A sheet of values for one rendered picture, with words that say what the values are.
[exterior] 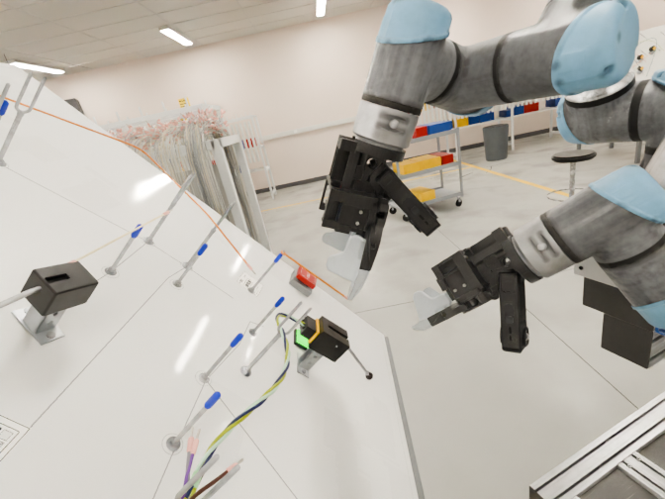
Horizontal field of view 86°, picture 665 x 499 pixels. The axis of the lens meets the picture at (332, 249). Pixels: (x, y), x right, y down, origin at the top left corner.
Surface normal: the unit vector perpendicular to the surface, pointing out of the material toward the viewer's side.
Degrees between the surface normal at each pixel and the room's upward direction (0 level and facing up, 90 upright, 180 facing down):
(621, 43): 90
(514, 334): 70
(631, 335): 90
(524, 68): 95
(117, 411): 51
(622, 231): 84
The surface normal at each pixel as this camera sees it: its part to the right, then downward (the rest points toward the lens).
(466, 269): -0.64, 0.07
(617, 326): -0.90, 0.31
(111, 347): 0.64, -0.72
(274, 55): 0.05, 0.35
